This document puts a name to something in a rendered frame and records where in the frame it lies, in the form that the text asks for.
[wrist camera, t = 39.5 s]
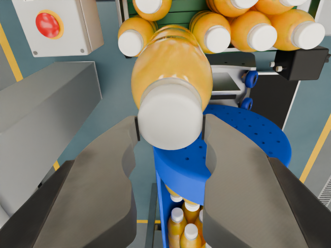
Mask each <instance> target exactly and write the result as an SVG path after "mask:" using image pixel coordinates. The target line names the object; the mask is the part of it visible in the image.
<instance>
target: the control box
mask: <svg viewBox="0 0 331 248"><path fill-rule="evenodd" d="M12 2H13V5H14V8H15V10H16V13H17V15H18V18H19V20H20V23H21V26H22V28H23V31H24V33H25V36H26V39H27V41H28V44H29V46H30V49H31V51H32V54H33V56H34V57H56V56H80V55H88V54H90V53H91V52H93V51H94V50H96V49H97V48H99V47H100V46H102V45H103V44H104V40H103V35H102V30H101V25H100V20H99V14H98V9H97V4H96V0H26V1H25V0H12ZM40 13H49V14H51V15H52V16H54V17H55V19H56V20H57V21H58V23H59V27H60V31H59V34H58V35H57V36H56V37H53V38H48V37H45V36H44V35H42V34H41V33H40V32H39V30H38V29H37V27H36V24H35V19H36V17H37V15H38V14H40Z"/></svg>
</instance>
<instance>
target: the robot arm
mask: <svg viewBox="0 0 331 248"><path fill-rule="evenodd" d="M201 139H202V140H204V141H205V143H206V144H207V149H206V161H205V165H206V167H207V168H208V170H209V171H210V173H211V176H210V177H209V178H208V179H207V181H206V182H205V190H204V202H203V216H202V235H203V238H204V240H205V241H206V243H207V244H208V245H209V246H211V247H212V248H331V211H330V210H329V209H328V208H327V207H326V206H325V205H324V204H323V203H322V202H321V201H320V200H319V199H318V198H317V197H316V196H315V195H314V194H313V193H312V192H311V191H310V190H309V189H308V188H307V187H306V186H305V185H304V184H303V183H302V182H301V181H300V180H299V179H298V178H297V177H296V176H295V175H294V174H293V173H292V172H291V171H290V170H289V169H288V168H287V167H286V166H285V165H284V164H283V163H282V162H281V161H280V160H279V159H278V158H277V157H269V156H268V155H267V154H266V153H265V152H264V151H263V150H262V149H261V148H260V147H259V146H258V145H257V144H256V143H255V142H253V141H252V140H251V139H250V138H248V137H247V136H246V135H244V134H243V133H241V132H240V131H238V130H237V129H235V128H234V127H232V126H230V125H229V124H227V123H226V122H224V121H223V120H221V119H219V118H218V117H216V116H214V115H213V114H205V115H203V121H202V136H201ZM138 141H140V131H139V127H138V119H137V116H128V117H126V118H125V119H123V120H122V121H120V122H119V123H117V124H116V125H114V126H113V127H112V128H110V129H109V130H107V131H106V132H104V133H103V134H101V135H100V136H99V137H97V138H96V139H95V140H93V141H92V142H91V143H90V144H89V145H88V146H87V147H85V148H84V149H83V150H82V152H81V153H80V154H79V155H78V156H77V157H76V158H75V159H74V160H66V161H65V162H64V163H63V164H62V165H61V166H60V167H59V168H58V169H57V170H56V171H55V172H54V173H53V174H52V175H51V176H50V178H49V179H48V180H47V181H46V182H45V183H44V184H43V185H42V186H41V187H40V188H39V189H38V190H37V191H36V192H35V193H34V194H33V195H32V196H31V197H30V198H29V199H28V200H27V201H26V202H25V203H24V204H23V205H22V206H21V207H20V208H19V209H18V210H17V211H16V212H15V213H14V214H13V216H12V217H11V218H10V219H9V220H8V221H7V222H6V223H5V224H4V225H3V226H2V228H1V229H0V248H126V247H127V246H129V245H130V244H131V243H132V242H133V241H134V239H135V237H136V228H137V209H136V204H135V199H134V194H133V189H132V183H131V181H130V180H129V176H130V174H131V172H132V171H133V169H134V168H135V166H136V163H135V157H134V151H133V149H134V147H135V145H136V144H137V143H138Z"/></svg>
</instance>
